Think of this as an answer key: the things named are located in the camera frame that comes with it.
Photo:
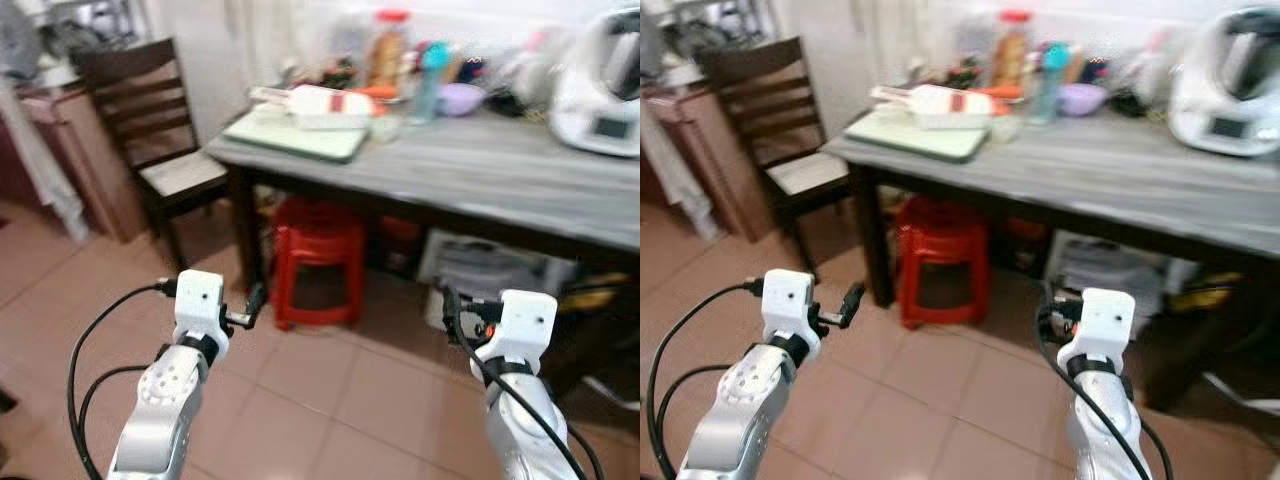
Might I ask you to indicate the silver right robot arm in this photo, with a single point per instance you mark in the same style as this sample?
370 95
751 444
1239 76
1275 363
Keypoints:
1100 420
520 410

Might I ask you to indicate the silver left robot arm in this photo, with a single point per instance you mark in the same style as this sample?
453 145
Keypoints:
165 400
745 400

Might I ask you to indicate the grey storage box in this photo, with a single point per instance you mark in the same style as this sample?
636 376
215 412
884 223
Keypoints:
1110 270
490 275

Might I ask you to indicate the red plastic stool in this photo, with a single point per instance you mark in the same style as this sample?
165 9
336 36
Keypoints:
318 240
942 240

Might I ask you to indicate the dark table with grey top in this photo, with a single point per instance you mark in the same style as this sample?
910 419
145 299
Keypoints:
480 170
1090 170

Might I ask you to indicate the pale green tray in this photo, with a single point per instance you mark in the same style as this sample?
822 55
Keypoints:
290 143
915 143

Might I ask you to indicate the small clear glass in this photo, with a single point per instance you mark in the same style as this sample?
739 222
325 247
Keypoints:
385 128
1006 128

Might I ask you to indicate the brown wooden cabinet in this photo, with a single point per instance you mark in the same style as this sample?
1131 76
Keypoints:
725 170
110 170

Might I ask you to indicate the white hanging cloth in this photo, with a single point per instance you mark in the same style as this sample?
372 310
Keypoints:
680 190
50 180

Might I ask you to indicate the purple bowl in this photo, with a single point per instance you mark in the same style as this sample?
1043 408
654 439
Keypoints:
1083 100
462 100

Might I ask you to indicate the white container with red label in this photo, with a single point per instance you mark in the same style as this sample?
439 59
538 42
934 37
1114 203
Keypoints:
320 107
945 107

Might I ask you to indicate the dark wooden chair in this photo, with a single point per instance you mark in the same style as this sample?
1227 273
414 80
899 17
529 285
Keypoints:
150 110
770 110

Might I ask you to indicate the teal bottle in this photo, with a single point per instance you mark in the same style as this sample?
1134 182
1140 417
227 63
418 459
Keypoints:
1050 85
430 85

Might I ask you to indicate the white plastic bag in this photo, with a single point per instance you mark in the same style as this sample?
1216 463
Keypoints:
1150 75
530 75

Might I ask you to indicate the white kitchen appliance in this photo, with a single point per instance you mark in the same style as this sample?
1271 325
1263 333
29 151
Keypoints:
1220 100
595 100

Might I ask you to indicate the clear jar with red lid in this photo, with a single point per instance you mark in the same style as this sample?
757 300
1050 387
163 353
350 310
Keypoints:
388 50
1012 50

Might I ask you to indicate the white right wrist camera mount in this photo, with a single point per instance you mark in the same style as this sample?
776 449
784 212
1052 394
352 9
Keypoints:
1105 320
528 322

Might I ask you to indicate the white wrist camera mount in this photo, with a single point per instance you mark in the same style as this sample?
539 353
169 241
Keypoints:
528 322
1105 320
788 298
200 300

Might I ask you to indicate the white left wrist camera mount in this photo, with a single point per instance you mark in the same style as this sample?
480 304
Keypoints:
788 298
200 300

